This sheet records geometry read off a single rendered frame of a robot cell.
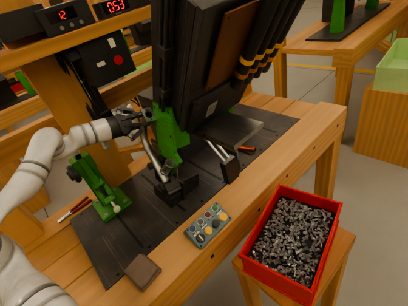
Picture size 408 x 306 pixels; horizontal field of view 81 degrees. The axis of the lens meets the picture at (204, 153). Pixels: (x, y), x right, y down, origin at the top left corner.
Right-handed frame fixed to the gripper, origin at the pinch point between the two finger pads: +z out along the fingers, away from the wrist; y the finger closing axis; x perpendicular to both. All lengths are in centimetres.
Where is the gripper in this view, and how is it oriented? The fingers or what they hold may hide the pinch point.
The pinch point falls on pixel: (144, 118)
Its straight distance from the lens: 91.1
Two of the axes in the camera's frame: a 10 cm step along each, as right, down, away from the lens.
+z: 7.6, -3.3, 5.7
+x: -4.5, 3.7, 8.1
